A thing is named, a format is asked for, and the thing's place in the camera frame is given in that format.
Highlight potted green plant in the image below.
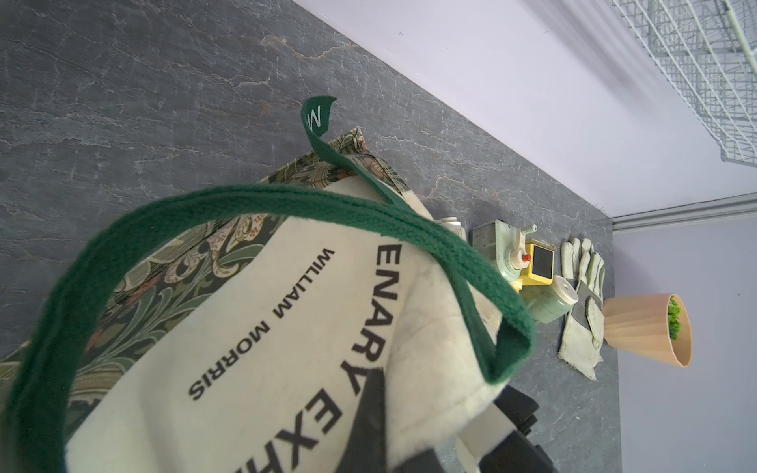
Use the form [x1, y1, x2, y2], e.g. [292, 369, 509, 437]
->
[603, 294, 693, 368]

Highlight yellow pencil sharpener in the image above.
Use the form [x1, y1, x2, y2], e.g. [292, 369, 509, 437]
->
[514, 238, 555, 292]

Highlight cream work gloves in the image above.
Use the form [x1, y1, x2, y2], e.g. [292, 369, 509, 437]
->
[558, 238, 605, 380]

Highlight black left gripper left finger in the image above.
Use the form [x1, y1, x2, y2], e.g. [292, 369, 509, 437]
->
[335, 369, 388, 473]

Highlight olive green pencil sharpener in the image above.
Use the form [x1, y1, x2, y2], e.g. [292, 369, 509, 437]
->
[520, 276, 579, 324]

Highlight aluminium frame corner post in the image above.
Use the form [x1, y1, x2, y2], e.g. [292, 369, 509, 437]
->
[612, 192, 756, 234]

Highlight long white wire basket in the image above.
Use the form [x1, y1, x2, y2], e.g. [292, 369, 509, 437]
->
[612, 0, 756, 168]

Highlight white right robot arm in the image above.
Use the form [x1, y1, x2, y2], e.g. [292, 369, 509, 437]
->
[386, 382, 556, 472]

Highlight cream tote bag green handles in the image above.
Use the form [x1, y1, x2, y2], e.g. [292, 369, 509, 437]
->
[1, 96, 535, 472]

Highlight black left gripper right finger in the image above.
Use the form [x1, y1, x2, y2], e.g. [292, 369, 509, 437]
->
[395, 449, 444, 473]

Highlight beige pencil sharpener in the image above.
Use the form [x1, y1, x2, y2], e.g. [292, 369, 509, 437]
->
[436, 217, 467, 240]

